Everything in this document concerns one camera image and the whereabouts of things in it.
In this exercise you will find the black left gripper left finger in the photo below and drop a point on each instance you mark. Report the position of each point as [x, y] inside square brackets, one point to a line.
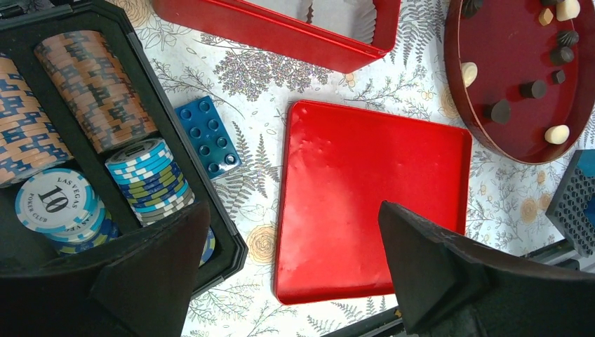
[139, 284]

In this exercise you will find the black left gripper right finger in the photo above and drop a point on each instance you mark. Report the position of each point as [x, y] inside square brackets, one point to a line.
[447, 284]

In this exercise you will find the dark round chocolate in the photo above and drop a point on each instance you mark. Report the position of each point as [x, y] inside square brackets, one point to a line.
[499, 112]

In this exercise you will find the white dome chocolate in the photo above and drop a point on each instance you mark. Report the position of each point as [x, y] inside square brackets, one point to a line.
[557, 135]

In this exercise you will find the dark cylinder chocolate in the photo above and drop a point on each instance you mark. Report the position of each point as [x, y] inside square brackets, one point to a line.
[534, 89]

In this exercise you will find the white oval chocolate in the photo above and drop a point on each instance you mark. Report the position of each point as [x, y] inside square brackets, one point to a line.
[469, 72]

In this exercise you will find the small dark square chocolate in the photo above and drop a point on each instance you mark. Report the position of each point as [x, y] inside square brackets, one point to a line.
[558, 76]

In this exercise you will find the dark ridged chocolate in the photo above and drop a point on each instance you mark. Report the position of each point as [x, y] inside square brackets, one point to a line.
[567, 38]

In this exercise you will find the blue white mixed chip stack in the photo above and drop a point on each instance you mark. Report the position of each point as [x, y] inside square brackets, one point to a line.
[150, 180]

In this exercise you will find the light blue ten chip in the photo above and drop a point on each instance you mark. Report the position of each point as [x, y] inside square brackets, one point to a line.
[55, 200]

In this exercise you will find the grey lego baseplate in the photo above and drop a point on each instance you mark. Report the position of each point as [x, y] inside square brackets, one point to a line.
[571, 209]

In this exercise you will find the red tin lid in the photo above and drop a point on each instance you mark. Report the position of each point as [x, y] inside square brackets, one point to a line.
[339, 164]

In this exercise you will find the dark blue lego brick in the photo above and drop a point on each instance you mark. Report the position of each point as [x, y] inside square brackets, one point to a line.
[209, 137]

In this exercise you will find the orange blue chip stack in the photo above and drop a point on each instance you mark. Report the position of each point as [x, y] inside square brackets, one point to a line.
[30, 142]
[94, 85]

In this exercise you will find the dark red round tray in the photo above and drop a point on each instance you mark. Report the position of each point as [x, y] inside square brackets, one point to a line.
[510, 47]

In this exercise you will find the red tin box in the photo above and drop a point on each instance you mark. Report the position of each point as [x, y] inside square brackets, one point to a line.
[256, 26]

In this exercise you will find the white paper cup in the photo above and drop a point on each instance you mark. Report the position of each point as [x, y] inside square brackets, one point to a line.
[353, 19]

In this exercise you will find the black poker chip case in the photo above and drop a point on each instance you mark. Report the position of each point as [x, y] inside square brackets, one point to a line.
[22, 249]

